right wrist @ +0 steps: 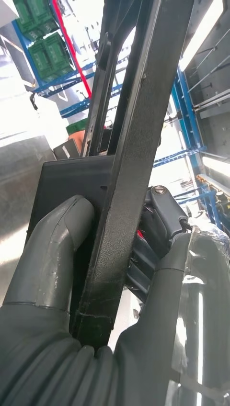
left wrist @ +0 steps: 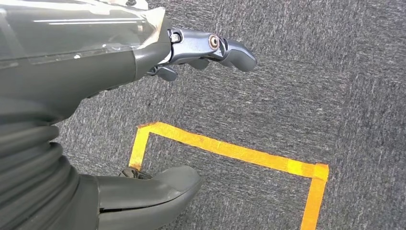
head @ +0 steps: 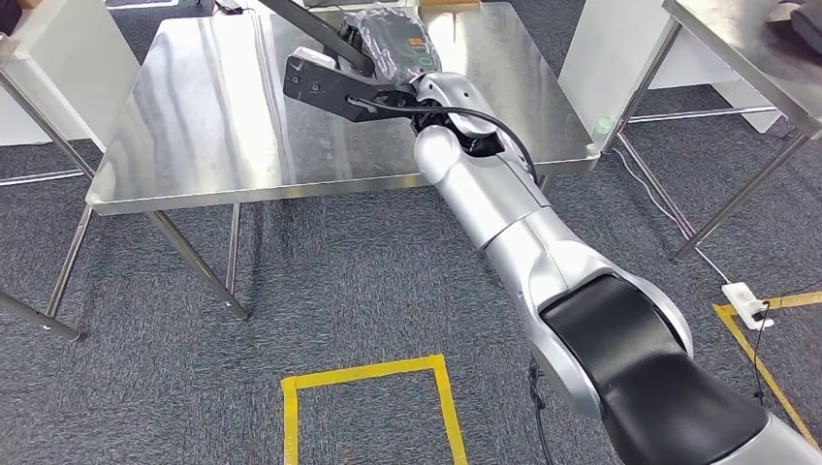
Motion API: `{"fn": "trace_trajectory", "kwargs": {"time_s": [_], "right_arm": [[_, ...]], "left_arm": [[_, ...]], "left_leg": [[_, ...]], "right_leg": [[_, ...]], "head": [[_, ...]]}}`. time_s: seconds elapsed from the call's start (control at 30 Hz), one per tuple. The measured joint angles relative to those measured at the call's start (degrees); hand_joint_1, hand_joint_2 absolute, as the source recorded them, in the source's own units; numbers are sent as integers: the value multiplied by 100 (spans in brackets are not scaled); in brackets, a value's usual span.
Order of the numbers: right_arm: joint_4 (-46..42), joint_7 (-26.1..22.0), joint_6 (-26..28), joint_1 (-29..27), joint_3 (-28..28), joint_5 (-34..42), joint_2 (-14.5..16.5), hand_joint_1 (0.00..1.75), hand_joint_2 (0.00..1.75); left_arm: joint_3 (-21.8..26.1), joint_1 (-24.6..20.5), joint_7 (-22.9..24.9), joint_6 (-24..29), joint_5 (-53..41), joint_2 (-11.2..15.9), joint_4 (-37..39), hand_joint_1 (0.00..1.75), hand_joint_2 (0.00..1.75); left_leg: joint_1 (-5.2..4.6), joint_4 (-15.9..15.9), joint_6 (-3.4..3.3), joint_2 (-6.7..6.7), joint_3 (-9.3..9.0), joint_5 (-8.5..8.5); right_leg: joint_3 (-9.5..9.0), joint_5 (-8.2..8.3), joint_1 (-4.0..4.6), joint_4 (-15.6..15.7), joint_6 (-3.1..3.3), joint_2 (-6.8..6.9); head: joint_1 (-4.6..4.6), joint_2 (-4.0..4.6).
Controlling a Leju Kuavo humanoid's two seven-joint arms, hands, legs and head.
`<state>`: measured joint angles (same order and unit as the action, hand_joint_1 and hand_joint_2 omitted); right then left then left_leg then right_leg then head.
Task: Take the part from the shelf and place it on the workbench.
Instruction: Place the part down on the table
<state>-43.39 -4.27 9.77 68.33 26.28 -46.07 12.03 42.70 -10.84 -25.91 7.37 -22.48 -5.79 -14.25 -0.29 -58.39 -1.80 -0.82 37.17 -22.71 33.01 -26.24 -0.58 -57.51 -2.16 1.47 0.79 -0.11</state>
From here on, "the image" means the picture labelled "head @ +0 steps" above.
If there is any steel side table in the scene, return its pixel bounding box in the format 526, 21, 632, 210
602, 0, 822, 264

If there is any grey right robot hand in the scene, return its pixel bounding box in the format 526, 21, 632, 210
338, 6, 444, 88

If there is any stainless steel workbench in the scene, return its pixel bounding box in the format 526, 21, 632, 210
45, 0, 602, 323

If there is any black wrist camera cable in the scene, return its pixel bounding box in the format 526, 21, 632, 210
346, 96, 539, 184

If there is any yellow floor tape rectangle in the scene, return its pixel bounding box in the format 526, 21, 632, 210
280, 354, 469, 465

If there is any white floor cable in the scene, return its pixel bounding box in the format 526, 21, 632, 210
612, 147, 734, 285

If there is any black hanging arm cable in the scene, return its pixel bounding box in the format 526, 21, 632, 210
526, 358, 554, 465

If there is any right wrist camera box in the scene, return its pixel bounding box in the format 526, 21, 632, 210
282, 46, 422, 124

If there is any long black plastic part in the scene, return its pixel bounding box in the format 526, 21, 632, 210
256, 0, 377, 77

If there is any white power strip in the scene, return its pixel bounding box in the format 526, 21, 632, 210
720, 281, 776, 331

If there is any white partition panel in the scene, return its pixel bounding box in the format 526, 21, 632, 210
0, 0, 142, 152
556, 0, 781, 154

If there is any steel table frame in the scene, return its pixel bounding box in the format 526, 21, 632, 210
0, 69, 98, 343

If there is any thin black power cable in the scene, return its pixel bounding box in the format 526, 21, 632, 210
749, 299, 774, 407

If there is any yellow floor tape line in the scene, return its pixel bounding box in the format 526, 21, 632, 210
712, 290, 822, 450

